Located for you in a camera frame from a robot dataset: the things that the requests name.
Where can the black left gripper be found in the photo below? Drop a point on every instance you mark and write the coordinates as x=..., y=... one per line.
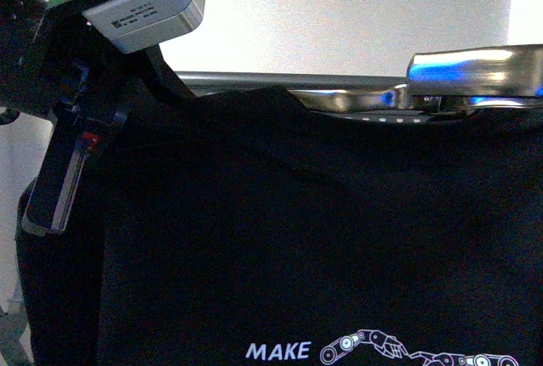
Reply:
x=67, y=73

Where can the black printed t-shirt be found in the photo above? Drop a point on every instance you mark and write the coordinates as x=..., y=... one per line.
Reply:
x=241, y=229

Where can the metal clothes hanger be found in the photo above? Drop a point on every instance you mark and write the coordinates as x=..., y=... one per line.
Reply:
x=441, y=83

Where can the grey perforated front rack rail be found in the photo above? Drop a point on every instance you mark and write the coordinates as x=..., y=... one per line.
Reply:
x=224, y=81

